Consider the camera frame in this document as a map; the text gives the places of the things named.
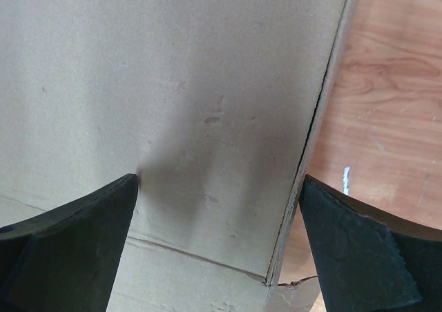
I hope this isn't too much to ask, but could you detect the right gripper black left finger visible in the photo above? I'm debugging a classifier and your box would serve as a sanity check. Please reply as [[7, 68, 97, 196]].
[[1, 174, 139, 311]]

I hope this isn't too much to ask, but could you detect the brown cardboard box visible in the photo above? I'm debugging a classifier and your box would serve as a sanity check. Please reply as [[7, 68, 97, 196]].
[[1, 0, 358, 311]]

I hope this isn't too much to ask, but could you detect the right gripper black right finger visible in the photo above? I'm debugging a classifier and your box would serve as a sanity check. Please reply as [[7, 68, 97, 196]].
[[299, 175, 441, 311]]

